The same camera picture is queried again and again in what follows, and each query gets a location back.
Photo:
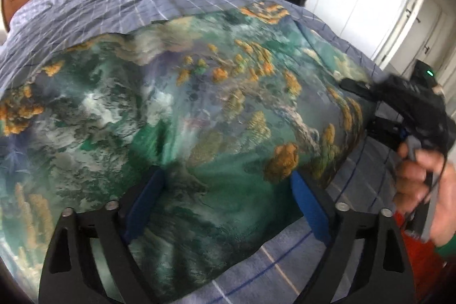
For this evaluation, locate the orange cloth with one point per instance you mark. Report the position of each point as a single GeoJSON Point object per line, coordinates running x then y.
{"type": "Point", "coordinates": [424, 268]}

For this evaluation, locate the green landscape print garment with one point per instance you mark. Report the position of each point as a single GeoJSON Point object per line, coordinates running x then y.
{"type": "Point", "coordinates": [178, 111]}

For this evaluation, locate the person's right hand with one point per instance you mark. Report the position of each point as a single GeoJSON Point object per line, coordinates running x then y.
{"type": "Point", "coordinates": [409, 183]}

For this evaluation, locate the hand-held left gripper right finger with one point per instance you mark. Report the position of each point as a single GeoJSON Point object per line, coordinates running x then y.
{"type": "Point", "coordinates": [310, 208]}

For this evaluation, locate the white door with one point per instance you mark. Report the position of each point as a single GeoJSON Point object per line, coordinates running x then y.
{"type": "Point", "coordinates": [431, 29]}

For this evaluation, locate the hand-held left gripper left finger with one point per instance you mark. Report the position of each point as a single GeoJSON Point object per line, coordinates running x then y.
{"type": "Point", "coordinates": [146, 204]}

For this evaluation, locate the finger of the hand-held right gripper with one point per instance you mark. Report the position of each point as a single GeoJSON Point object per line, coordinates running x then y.
{"type": "Point", "coordinates": [356, 86]}
{"type": "Point", "coordinates": [384, 129]}

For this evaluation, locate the person's right forearm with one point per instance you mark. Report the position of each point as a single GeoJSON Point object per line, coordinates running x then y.
{"type": "Point", "coordinates": [447, 247]}

